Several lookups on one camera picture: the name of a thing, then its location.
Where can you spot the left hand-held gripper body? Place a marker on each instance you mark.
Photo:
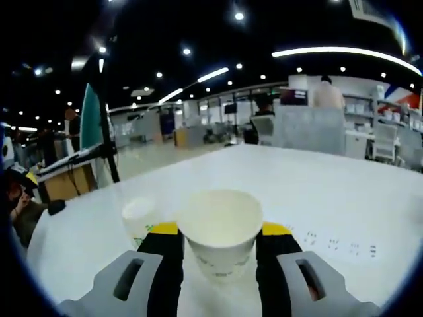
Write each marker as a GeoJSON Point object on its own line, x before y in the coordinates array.
{"type": "Point", "coordinates": [6, 142]}

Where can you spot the dark display screen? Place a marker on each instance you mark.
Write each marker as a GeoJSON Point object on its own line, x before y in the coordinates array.
{"type": "Point", "coordinates": [294, 97]}

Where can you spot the white storage shelf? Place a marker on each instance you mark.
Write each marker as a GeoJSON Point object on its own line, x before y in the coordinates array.
{"type": "Point", "coordinates": [358, 109]}

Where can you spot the black tripod stand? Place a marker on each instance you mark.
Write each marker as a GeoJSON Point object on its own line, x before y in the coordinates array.
{"type": "Point", "coordinates": [106, 132]}

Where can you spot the grey office partition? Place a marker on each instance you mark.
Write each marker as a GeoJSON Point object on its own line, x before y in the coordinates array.
{"type": "Point", "coordinates": [307, 132]}

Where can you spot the curved ceiling light strip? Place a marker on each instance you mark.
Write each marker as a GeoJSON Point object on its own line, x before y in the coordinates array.
{"type": "Point", "coordinates": [347, 51]}

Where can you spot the black monitor on stand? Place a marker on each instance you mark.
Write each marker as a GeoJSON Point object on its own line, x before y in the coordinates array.
{"type": "Point", "coordinates": [230, 108]}

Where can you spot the straight ceiling light strip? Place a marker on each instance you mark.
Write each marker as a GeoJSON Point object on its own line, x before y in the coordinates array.
{"type": "Point", "coordinates": [213, 75]}
{"type": "Point", "coordinates": [170, 96]}
{"type": "Point", "coordinates": [101, 65]}

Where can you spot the white table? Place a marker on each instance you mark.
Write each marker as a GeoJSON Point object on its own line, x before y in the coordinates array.
{"type": "Point", "coordinates": [314, 185]}

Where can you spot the green print paper cup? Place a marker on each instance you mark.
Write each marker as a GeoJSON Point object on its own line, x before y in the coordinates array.
{"type": "Point", "coordinates": [135, 218]}
{"type": "Point", "coordinates": [221, 251]}

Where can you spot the hanging sign panel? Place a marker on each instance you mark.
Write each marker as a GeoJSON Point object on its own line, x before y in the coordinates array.
{"type": "Point", "coordinates": [91, 122]}

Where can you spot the white mesh office chair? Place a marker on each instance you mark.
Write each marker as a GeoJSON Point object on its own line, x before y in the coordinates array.
{"type": "Point", "coordinates": [385, 142]}

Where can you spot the wooden cabinet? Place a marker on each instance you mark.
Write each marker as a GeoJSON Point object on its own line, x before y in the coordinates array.
{"type": "Point", "coordinates": [181, 137]}

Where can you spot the white swivel chair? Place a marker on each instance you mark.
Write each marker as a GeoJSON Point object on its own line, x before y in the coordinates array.
{"type": "Point", "coordinates": [264, 128]}

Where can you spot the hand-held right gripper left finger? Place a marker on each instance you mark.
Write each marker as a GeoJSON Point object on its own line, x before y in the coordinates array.
{"type": "Point", "coordinates": [132, 284]}

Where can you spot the ceiling air vent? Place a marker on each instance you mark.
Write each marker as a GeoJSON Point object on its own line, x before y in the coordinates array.
{"type": "Point", "coordinates": [370, 11]}

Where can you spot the round ceiling downlights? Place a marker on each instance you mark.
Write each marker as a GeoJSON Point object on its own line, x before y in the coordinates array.
{"type": "Point", "coordinates": [239, 16]}

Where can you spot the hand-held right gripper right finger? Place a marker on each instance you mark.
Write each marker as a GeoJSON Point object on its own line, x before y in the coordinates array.
{"type": "Point", "coordinates": [310, 287]}

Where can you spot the small black object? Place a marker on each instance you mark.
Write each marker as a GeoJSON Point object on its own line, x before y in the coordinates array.
{"type": "Point", "coordinates": [57, 207]}

